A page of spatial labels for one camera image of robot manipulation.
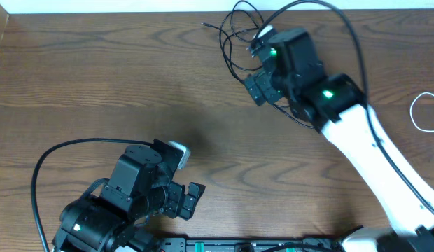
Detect black USB cable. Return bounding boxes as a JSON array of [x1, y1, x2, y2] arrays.
[[201, 0, 316, 130]]

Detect white USB cable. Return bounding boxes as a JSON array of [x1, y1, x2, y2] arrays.
[[409, 92, 434, 133]]

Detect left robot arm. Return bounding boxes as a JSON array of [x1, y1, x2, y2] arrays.
[[52, 140, 205, 251]]

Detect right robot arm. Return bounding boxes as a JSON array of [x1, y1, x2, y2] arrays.
[[244, 26, 434, 251]]

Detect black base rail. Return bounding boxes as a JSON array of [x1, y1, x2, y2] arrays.
[[132, 225, 434, 252]]

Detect black right camera cable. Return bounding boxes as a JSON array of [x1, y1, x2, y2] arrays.
[[253, 0, 434, 222]]

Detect black camera cable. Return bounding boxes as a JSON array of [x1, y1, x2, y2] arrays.
[[30, 137, 155, 252], [253, 0, 434, 222]]

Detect black left camera cable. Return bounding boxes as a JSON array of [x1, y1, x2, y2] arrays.
[[30, 137, 155, 252]]

